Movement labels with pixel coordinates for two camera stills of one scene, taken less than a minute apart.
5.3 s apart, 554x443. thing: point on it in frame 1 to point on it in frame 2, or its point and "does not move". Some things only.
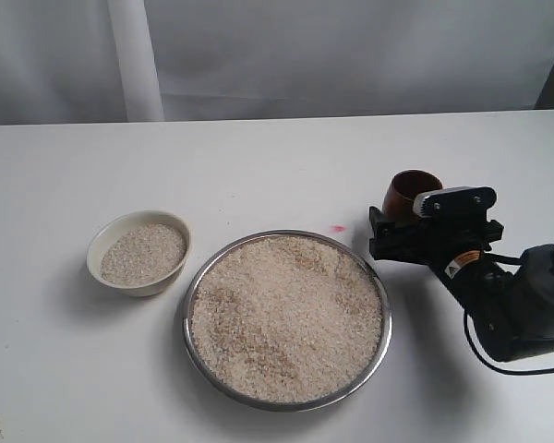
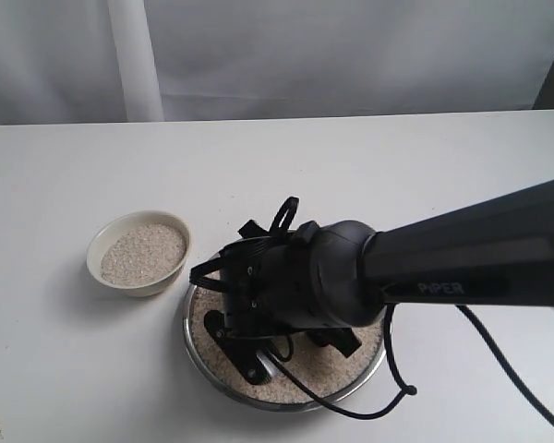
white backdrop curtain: x=108 y=61 does not move
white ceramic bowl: x=139 y=254 does not move
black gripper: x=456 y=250 to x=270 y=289
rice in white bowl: x=142 y=254 does not move
